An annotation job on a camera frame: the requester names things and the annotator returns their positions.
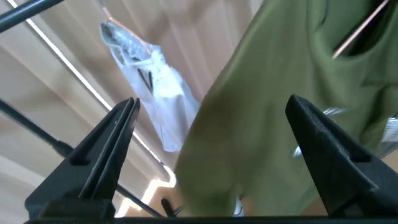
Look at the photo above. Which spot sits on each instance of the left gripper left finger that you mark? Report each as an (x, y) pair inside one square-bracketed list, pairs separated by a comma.
[(93, 168)]

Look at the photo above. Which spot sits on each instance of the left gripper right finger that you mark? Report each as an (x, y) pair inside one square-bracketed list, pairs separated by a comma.
[(335, 161)]

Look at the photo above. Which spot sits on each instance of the green long-sleeved shirt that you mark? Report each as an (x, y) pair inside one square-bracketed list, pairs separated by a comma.
[(264, 109)]

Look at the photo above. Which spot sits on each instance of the pale grey shorts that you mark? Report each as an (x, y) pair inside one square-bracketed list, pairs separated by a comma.
[(168, 99)]

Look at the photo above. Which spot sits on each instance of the pink clothes hanger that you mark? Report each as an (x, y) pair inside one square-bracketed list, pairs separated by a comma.
[(360, 29), (127, 31)]

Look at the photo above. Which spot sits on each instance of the black clothes rack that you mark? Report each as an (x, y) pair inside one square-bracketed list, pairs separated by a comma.
[(25, 12)]

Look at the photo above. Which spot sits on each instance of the beige curtain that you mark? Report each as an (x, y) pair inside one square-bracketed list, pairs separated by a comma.
[(192, 37)]

